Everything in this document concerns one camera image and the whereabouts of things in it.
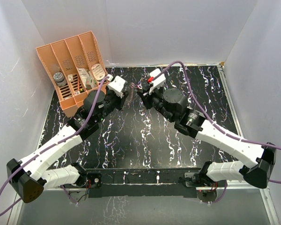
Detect aluminium frame rail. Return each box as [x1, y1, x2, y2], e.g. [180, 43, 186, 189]
[9, 180, 279, 225]

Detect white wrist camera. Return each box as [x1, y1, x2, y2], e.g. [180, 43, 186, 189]
[144, 68, 166, 96]
[107, 74, 127, 98]

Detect small red-white box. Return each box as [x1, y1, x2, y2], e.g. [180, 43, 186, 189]
[67, 74, 77, 83]

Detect peach desk organizer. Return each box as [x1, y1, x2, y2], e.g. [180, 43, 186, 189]
[36, 31, 107, 117]

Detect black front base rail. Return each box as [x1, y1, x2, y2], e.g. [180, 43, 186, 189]
[85, 168, 228, 199]

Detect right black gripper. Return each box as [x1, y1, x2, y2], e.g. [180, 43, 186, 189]
[138, 83, 176, 123]

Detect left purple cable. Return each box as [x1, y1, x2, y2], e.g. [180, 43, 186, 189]
[0, 74, 113, 216]

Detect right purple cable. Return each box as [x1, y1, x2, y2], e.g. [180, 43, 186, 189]
[148, 60, 281, 184]

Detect oval white tin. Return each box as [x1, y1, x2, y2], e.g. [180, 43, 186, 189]
[91, 63, 106, 81]

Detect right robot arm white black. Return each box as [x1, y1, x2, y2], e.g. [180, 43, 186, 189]
[137, 88, 276, 188]

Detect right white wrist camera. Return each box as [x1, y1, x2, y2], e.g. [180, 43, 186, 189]
[144, 68, 166, 96]

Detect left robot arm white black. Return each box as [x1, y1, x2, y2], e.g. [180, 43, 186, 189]
[7, 89, 129, 203]

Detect grey round jar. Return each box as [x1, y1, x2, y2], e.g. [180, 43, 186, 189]
[53, 72, 67, 87]

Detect red keyring with keys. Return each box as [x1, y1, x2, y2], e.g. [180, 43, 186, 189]
[126, 82, 141, 106]

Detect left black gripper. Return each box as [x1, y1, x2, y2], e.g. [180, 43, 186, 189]
[95, 84, 128, 123]

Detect purple cable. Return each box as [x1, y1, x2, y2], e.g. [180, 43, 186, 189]
[148, 60, 281, 184]
[0, 74, 113, 216]

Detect white small boxes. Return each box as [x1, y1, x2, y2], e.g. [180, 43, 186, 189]
[77, 68, 97, 90]

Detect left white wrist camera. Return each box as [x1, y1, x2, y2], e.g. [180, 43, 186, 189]
[107, 74, 127, 98]

